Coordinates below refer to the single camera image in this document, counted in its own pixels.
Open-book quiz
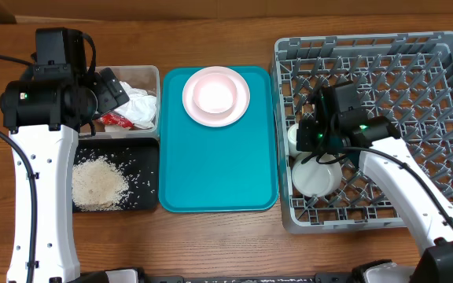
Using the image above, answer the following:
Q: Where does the red snack wrapper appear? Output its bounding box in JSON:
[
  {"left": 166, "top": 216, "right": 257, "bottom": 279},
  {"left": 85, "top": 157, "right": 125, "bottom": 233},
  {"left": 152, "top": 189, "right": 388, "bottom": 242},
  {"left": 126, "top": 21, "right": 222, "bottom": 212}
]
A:
[{"left": 98, "top": 113, "right": 134, "bottom": 129}]

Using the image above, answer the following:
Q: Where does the white napkin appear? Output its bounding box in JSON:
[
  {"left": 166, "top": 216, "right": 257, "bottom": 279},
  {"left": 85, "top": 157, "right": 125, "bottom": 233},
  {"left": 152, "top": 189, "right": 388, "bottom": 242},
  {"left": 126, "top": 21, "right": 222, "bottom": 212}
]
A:
[{"left": 115, "top": 81, "right": 157, "bottom": 129}]

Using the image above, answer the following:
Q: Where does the white cup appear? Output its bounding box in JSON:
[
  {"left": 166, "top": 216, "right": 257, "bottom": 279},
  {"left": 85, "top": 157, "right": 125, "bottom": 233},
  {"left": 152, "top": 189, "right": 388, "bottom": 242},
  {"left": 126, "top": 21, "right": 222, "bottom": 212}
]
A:
[{"left": 287, "top": 123, "right": 300, "bottom": 158}]

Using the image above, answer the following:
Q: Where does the grey bowl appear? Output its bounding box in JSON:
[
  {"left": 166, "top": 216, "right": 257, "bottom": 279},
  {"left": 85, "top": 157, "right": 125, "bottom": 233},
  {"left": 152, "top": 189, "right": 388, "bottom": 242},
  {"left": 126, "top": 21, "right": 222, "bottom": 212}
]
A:
[{"left": 291, "top": 153, "right": 342, "bottom": 197}]

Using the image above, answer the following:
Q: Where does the white rice pile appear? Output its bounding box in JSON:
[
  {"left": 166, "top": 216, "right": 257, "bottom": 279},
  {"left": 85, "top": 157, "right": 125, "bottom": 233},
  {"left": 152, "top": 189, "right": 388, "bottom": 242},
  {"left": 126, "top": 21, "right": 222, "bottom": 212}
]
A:
[{"left": 72, "top": 155, "right": 157, "bottom": 211}]

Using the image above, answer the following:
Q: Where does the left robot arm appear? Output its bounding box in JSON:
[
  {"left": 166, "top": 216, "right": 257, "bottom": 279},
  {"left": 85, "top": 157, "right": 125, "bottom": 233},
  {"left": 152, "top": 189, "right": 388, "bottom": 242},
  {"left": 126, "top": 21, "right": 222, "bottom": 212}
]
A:
[{"left": 0, "top": 64, "right": 129, "bottom": 282}]

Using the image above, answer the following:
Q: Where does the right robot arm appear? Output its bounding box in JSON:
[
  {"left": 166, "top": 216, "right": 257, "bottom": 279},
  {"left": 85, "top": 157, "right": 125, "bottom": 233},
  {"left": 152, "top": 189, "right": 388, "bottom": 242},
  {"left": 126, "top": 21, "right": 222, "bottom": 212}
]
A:
[{"left": 296, "top": 115, "right": 453, "bottom": 282}]

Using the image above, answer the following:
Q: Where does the clear plastic waste bin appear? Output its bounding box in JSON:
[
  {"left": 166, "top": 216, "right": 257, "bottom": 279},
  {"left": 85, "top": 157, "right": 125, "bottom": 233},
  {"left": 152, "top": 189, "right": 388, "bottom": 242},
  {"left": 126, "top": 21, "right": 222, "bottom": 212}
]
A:
[{"left": 79, "top": 65, "right": 161, "bottom": 140}]

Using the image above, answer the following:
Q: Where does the grey dishwasher rack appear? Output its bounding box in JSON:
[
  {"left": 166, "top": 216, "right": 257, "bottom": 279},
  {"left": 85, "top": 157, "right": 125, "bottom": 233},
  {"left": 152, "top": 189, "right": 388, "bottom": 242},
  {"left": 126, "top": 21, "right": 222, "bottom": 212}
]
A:
[{"left": 271, "top": 31, "right": 453, "bottom": 233}]

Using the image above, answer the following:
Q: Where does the black rectangular tray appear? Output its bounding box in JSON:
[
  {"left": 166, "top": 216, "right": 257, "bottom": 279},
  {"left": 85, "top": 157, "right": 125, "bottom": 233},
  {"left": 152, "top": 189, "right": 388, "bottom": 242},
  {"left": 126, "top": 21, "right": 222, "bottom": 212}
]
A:
[{"left": 74, "top": 138, "right": 160, "bottom": 210}]

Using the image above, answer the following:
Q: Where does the large pink plate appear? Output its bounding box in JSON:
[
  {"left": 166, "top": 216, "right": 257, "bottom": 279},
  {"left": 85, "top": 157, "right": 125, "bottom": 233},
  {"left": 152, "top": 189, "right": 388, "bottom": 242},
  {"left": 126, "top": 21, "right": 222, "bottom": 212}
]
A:
[{"left": 182, "top": 66, "right": 250, "bottom": 127}]

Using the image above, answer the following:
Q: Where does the small pink plate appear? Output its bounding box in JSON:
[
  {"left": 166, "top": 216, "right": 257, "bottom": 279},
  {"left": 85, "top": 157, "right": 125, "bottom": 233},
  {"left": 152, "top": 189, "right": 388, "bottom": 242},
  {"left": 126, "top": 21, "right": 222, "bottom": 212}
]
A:
[{"left": 193, "top": 73, "right": 238, "bottom": 114}]

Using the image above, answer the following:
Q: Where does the teal serving tray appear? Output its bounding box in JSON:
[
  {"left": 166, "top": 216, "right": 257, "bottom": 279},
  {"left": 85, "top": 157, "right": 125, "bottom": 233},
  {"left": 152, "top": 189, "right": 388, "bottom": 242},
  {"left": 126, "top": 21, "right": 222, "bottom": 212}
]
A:
[{"left": 159, "top": 66, "right": 278, "bottom": 213}]

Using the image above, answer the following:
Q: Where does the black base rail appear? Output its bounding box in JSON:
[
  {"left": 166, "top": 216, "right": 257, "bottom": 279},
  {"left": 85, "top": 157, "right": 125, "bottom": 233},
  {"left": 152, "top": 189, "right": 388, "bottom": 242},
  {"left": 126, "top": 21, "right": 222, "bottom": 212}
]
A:
[{"left": 74, "top": 266, "right": 366, "bottom": 283}]

